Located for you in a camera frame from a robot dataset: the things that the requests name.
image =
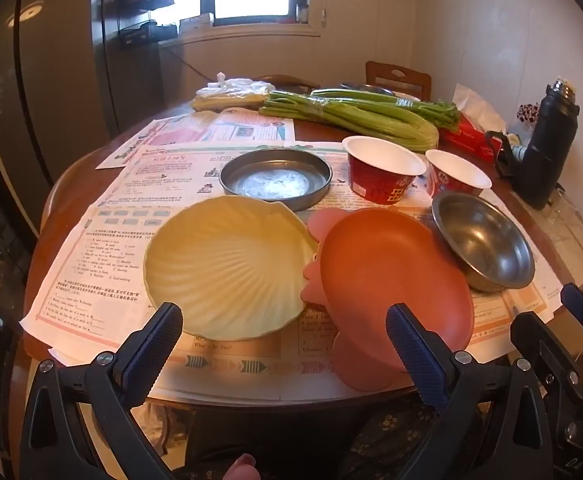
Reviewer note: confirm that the yellow shell-shaped plate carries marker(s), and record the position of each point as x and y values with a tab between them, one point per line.
221	260

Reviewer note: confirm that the orange crab-shaped plate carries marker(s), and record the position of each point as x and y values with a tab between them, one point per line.
391	270

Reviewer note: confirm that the small white box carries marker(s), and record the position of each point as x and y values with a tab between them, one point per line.
196	22

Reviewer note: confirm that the beaded ornament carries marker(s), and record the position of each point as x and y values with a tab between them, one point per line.
529	113

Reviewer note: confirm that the wall socket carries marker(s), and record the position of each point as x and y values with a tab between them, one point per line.
323	16

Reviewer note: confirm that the person's left hand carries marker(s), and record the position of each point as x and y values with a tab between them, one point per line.
241	467

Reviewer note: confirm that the grey refrigerator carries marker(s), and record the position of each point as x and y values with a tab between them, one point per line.
61	85

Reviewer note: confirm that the clear plastic food bag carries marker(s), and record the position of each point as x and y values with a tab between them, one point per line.
231	95

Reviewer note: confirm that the celery bunch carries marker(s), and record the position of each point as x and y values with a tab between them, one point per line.
371	120

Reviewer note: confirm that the pink printed newspaper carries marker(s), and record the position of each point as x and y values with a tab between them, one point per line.
181	135

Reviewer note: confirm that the white text newspaper sheet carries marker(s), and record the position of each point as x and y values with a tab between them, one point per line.
251	360

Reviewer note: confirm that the dark floral clothing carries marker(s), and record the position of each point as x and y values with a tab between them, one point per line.
381	440

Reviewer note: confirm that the round metal plate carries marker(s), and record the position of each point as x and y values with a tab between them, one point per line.
271	180

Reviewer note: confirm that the black thermos bottle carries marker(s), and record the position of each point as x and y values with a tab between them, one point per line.
541	160

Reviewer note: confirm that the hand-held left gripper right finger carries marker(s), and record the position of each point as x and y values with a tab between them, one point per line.
416	355

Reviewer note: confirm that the stainless steel bowl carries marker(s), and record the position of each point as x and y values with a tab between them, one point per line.
486	245

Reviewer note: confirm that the metal basin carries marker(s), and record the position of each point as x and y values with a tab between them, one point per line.
366	87

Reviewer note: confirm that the red paper bowl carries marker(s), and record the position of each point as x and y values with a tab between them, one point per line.
376	180
459	170

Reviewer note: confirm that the green header newspaper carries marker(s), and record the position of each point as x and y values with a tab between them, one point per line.
171	175

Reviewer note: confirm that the wooden chair with cutout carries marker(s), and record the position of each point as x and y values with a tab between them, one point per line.
396	75

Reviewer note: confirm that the red tissue box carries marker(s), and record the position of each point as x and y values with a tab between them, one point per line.
471	140

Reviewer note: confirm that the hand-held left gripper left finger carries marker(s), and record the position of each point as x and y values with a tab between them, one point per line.
154	347

